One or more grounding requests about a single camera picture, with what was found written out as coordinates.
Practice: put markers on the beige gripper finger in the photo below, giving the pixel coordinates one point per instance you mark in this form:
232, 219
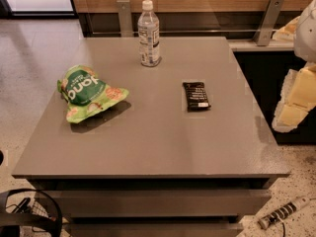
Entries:
291, 115
302, 93

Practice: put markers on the clear plastic water bottle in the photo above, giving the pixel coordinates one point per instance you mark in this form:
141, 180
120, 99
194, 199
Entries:
149, 35

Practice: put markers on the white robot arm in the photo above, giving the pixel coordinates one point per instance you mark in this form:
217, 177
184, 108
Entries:
302, 33

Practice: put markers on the black snack bar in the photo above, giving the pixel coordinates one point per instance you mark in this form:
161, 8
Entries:
196, 96

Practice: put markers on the white power strip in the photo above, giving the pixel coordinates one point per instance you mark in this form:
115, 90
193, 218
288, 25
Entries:
283, 212

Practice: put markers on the green snack bag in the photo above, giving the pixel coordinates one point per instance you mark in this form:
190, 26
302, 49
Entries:
86, 94

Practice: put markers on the right metal bracket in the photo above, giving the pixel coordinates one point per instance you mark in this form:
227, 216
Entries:
264, 32

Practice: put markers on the metal bracket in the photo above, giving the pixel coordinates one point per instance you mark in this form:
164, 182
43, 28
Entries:
125, 19
264, 32

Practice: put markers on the left metal bracket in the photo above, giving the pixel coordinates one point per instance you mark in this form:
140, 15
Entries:
125, 19

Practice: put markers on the black wire basket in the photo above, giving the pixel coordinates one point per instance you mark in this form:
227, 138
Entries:
29, 208

